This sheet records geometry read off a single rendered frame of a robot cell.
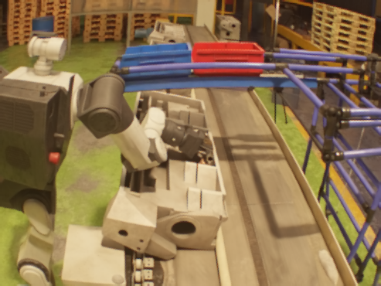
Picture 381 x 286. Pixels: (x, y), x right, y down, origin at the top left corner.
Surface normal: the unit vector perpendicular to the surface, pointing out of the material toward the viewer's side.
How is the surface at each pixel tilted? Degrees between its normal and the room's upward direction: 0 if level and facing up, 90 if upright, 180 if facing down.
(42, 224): 90
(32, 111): 88
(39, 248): 90
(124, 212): 38
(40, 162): 103
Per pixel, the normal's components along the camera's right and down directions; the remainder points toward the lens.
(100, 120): 0.06, 0.73
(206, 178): 0.22, -0.54
